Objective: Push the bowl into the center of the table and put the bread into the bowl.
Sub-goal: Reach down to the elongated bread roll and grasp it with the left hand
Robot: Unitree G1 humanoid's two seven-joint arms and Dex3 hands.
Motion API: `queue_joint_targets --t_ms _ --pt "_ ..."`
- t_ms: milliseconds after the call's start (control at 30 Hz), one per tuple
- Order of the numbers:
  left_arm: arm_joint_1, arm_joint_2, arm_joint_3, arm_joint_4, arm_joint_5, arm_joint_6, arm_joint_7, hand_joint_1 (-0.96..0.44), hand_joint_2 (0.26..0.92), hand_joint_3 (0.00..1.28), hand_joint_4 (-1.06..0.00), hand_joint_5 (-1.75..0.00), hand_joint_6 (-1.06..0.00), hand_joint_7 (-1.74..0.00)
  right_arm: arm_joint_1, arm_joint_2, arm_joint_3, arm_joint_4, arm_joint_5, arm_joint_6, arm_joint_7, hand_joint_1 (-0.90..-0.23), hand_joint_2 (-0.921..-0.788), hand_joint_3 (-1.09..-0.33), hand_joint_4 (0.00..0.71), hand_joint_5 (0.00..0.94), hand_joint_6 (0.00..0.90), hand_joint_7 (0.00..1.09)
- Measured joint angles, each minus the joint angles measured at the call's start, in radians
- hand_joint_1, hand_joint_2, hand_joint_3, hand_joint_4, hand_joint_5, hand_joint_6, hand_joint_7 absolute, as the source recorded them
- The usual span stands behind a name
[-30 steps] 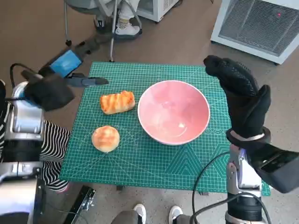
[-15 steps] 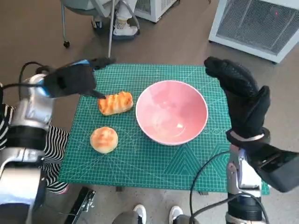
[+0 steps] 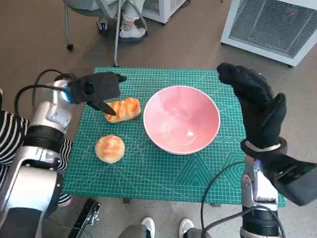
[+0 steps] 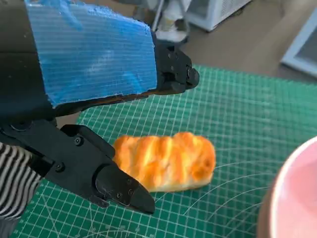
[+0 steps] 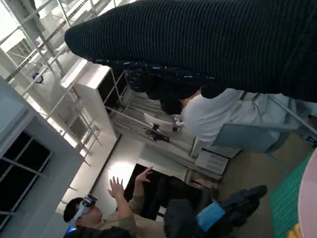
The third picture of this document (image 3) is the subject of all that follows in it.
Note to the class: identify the grey chair with castors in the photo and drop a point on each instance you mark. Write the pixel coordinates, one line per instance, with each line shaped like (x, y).
(81, 5)

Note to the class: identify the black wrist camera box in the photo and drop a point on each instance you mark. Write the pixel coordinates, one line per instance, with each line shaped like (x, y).
(99, 86)
(297, 181)

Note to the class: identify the person in striped top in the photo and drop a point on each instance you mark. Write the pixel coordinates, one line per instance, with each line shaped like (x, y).
(10, 138)

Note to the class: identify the round toy bread bun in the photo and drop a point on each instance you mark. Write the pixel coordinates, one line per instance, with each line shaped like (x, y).
(110, 148)

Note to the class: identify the white cabinet with mesh panel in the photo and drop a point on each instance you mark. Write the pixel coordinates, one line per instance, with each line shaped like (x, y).
(267, 24)

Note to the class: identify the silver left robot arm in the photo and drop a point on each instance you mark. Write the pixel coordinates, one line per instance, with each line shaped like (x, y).
(32, 178)

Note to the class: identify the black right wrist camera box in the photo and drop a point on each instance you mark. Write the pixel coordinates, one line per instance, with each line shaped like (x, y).
(297, 181)

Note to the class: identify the silver metal pole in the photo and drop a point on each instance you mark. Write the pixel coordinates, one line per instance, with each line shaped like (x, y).
(118, 24)

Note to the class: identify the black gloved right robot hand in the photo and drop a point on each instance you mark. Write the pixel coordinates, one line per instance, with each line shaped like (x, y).
(262, 111)

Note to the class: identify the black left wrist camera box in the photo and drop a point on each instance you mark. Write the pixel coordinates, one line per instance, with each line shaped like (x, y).
(99, 86)

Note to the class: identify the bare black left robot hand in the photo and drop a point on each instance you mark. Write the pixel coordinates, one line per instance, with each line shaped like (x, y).
(105, 107)

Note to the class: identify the green cutting mat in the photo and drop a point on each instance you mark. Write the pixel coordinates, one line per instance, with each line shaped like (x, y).
(148, 178)

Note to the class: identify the small white cabinet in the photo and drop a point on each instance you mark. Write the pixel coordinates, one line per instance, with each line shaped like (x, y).
(158, 12)

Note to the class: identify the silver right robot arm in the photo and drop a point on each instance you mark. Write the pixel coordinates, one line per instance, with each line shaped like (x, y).
(257, 188)

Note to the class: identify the pink bowl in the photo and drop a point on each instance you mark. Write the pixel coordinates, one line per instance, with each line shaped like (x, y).
(180, 116)

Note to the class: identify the black clamp bar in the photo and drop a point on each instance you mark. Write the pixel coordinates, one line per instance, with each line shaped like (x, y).
(84, 218)

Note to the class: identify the person with white shoes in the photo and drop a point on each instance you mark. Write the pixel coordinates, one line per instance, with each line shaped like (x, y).
(148, 224)

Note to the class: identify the long toy bread loaf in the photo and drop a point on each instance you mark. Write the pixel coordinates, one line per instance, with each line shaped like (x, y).
(126, 109)

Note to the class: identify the small black table clip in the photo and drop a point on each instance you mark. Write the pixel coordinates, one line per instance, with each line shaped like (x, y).
(215, 205)
(126, 201)

